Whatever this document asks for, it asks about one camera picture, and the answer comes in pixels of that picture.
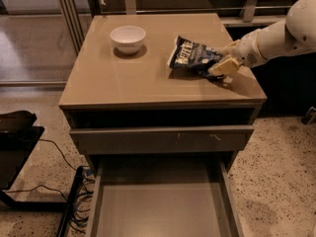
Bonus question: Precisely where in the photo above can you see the blue Kettle chip bag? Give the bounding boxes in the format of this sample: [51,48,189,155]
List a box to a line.
[167,36,224,80]

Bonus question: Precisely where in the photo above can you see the grey top drawer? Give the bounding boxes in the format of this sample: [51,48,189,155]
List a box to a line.
[70,125,254,155]

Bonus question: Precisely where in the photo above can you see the black floor cable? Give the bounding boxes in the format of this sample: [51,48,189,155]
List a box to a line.
[3,137,97,234]

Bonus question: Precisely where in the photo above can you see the black stand on left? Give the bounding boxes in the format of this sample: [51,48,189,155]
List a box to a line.
[0,111,66,212]

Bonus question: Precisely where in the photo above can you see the open middle drawer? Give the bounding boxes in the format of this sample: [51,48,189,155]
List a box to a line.
[85,156,245,237]

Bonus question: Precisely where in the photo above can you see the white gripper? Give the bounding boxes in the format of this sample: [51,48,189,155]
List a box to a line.
[208,30,268,76]

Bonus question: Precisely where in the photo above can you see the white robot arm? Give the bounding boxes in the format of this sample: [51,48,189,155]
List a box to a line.
[207,0,316,76]

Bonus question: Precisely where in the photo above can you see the black power strip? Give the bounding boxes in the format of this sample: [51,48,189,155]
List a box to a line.
[55,166,83,237]

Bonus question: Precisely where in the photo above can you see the metal railing frame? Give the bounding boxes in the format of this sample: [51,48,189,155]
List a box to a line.
[57,0,298,50]

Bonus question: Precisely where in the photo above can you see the white ceramic bowl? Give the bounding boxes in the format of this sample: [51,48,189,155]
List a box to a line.
[110,26,146,55]

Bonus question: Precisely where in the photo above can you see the grey drawer cabinet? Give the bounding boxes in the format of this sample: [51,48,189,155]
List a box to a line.
[58,13,268,237]

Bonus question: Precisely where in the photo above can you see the small dark floor object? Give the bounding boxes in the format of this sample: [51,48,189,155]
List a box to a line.
[301,107,316,125]

